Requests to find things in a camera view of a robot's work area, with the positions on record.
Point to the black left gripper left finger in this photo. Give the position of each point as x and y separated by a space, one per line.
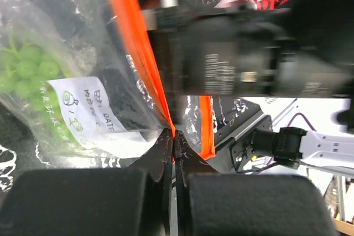
157 164

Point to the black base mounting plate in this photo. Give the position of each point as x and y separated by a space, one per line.
232 141

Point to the white red cloth in basket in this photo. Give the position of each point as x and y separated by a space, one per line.
269 4

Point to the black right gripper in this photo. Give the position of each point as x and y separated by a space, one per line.
238 52

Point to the clear zip top bag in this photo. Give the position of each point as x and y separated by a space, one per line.
114 104

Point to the green fake grapes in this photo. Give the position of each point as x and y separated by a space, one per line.
26 69

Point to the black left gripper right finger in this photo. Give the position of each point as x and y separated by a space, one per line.
187 162

